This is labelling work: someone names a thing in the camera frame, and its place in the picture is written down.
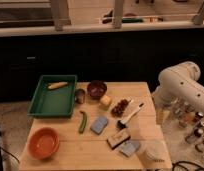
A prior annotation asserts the green plastic tray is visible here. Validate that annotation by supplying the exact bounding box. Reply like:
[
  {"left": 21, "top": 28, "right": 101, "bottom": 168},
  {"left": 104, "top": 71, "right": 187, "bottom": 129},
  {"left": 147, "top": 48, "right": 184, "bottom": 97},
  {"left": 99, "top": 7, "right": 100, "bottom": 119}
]
[{"left": 28, "top": 75, "right": 77, "bottom": 118}]

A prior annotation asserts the blue cloth in plastic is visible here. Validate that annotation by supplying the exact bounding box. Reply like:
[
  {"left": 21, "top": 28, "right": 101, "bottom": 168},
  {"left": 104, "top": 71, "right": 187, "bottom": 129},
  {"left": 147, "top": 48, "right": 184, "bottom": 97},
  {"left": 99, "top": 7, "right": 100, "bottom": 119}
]
[{"left": 119, "top": 140, "right": 141, "bottom": 157}]

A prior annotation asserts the orange-red bowl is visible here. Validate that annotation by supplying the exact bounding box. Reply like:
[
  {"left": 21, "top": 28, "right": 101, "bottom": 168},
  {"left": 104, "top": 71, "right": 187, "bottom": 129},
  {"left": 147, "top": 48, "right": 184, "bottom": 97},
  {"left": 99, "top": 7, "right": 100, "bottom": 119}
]
[{"left": 28, "top": 127, "right": 60, "bottom": 160}]

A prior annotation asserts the clear glass jar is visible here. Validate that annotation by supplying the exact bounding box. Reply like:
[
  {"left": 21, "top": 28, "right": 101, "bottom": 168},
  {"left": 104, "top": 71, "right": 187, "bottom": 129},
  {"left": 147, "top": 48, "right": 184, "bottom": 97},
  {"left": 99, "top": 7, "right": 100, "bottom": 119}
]
[{"left": 140, "top": 139, "right": 165, "bottom": 166}]

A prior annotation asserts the yellow block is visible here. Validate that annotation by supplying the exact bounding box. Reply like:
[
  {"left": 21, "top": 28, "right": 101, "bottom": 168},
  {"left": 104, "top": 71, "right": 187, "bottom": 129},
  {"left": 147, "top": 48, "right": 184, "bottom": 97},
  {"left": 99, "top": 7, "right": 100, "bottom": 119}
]
[{"left": 100, "top": 95, "right": 112, "bottom": 107}]

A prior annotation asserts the yellow corn cob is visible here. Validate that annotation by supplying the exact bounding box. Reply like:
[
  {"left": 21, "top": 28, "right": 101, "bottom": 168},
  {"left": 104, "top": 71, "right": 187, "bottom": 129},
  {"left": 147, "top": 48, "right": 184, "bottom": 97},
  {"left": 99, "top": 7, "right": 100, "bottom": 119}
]
[{"left": 48, "top": 82, "right": 68, "bottom": 90}]

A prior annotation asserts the dark maroon bowl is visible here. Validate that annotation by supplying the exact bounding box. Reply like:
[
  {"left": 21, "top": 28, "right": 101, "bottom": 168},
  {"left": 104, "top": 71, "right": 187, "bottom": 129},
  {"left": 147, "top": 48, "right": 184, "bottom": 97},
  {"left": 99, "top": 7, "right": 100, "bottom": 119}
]
[{"left": 87, "top": 80, "right": 107, "bottom": 99}]

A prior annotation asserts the small metal cup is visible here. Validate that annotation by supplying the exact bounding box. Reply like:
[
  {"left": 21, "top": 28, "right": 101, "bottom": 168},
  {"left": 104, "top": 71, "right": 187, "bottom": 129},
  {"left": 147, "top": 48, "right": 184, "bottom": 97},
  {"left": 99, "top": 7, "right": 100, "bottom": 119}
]
[{"left": 75, "top": 89, "right": 86, "bottom": 104}]

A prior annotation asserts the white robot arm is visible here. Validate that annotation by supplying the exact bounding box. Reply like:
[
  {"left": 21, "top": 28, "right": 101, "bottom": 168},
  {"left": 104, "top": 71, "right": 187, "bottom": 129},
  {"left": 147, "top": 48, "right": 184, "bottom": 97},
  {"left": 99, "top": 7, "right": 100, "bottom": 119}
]
[{"left": 153, "top": 61, "right": 204, "bottom": 114}]

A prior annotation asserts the green cucumber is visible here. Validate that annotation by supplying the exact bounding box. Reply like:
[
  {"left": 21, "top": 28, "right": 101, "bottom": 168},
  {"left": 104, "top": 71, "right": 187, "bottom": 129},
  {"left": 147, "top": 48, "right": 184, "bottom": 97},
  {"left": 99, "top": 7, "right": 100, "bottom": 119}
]
[{"left": 78, "top": 111, "right": 88, "bottom": 134}]

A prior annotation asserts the wooden table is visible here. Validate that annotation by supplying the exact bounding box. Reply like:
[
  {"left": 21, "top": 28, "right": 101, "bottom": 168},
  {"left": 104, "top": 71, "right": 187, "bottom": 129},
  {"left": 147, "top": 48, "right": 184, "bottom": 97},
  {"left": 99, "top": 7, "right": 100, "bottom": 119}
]
[{"left": 19, "top": 82, "right": 172, "bottom": 171}]

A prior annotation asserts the wooden black eraser block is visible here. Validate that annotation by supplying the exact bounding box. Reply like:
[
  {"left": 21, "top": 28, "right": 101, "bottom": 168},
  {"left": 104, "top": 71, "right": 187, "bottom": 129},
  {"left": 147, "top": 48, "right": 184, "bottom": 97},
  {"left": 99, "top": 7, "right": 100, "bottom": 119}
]
[{"left": 107, "top": 129, "right": 130, "bottom": 150}]

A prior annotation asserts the bag of brown nuts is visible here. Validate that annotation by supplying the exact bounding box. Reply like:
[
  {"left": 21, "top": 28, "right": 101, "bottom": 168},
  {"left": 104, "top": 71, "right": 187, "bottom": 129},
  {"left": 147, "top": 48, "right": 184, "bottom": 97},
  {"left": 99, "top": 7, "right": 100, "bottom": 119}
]
[{"left": 111, "top": 99, "right": 131, "bottom": 117}]

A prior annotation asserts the blue-grey sponge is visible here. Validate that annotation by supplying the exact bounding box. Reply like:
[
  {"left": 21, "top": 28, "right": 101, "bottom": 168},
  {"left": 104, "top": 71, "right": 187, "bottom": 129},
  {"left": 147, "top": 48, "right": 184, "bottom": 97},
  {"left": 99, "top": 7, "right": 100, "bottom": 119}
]
[{"left": 90, "top": 116, "right": 108, "bottom": 134}]

